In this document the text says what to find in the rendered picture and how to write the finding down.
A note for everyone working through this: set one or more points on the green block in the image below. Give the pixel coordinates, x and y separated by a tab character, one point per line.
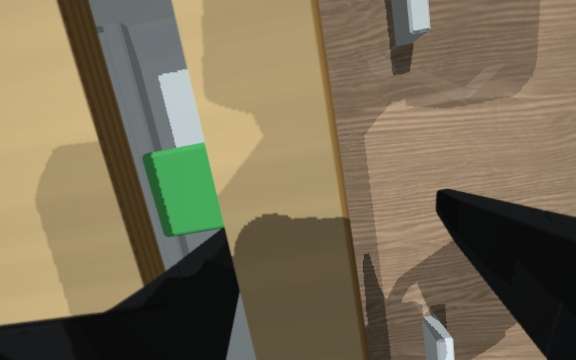
183	190

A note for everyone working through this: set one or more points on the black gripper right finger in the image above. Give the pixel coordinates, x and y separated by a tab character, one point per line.
527	257

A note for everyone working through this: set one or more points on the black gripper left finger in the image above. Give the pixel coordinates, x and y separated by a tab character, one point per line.
185	314

